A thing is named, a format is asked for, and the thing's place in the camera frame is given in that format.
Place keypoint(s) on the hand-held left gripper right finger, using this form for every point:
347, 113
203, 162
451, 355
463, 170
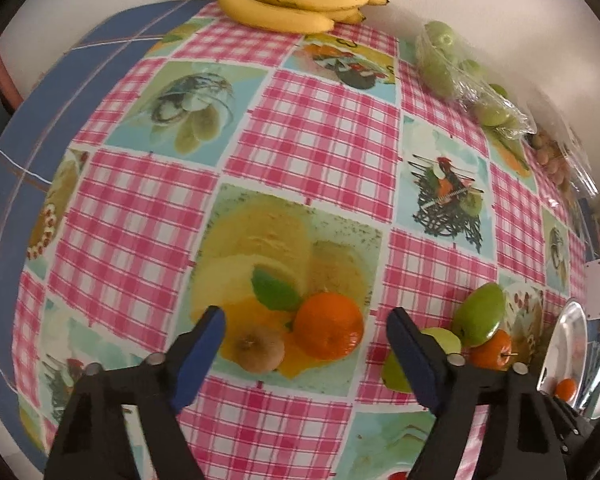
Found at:
410, 360

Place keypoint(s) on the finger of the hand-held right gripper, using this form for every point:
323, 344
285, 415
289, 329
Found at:
575, 422

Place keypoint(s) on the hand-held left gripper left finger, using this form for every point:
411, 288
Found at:
200, 360

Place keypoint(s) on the orange mandarin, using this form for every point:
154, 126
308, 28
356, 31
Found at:
492, 352
328, 325
565, 390

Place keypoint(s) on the large green jujube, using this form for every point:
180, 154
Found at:
447, 341
480, 315

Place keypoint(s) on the brown kiwi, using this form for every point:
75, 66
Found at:
260, 350

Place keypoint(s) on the round metal bowl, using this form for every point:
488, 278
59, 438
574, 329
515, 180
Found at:
570, 330

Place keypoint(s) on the white plastic device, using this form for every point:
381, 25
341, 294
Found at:
594, 290

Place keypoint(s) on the pile of brown longans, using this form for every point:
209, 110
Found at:
550, 155

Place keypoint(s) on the clear plastic clamshell box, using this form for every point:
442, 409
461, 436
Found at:
582, 170

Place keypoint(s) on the pink checked tablecloth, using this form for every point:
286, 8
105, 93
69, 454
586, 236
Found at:
305, 125

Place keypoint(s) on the bag of green apples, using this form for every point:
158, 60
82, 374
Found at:
462, 85

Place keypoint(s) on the pile of small green jujubes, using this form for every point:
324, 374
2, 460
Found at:
437, 70

